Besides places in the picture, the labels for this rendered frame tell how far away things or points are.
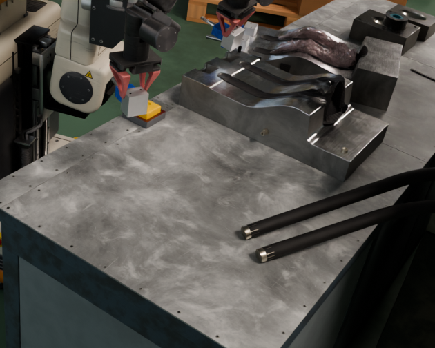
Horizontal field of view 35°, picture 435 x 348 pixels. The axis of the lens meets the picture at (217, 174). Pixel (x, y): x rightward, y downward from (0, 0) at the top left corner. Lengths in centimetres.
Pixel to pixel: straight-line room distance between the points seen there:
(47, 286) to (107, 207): 21
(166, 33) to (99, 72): 59
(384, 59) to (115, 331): 117
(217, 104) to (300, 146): 25
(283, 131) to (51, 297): 68
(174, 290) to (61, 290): 29
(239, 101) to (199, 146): 16
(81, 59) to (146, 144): 43
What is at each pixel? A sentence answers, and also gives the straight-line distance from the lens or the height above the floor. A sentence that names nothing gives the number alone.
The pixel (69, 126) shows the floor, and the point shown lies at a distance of 324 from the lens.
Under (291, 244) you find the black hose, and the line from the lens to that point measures 139.
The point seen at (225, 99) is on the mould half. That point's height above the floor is 87.
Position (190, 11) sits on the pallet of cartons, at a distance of 447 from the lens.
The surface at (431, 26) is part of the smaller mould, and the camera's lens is 266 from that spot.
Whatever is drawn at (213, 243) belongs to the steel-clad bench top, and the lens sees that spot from 141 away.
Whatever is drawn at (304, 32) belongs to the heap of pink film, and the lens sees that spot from 217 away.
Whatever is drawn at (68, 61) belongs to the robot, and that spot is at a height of 80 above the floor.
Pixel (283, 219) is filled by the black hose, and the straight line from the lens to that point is 144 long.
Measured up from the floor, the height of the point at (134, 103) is 94.
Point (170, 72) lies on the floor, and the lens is 380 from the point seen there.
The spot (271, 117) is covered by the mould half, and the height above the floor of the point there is 88.
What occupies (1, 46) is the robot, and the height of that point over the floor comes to 81.
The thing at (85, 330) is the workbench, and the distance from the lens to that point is 151.
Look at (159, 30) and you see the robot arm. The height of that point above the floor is 114.
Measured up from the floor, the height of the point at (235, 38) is 96.
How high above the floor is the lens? 171
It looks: 34 degrees down
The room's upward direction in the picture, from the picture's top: 11 degrees clockwise
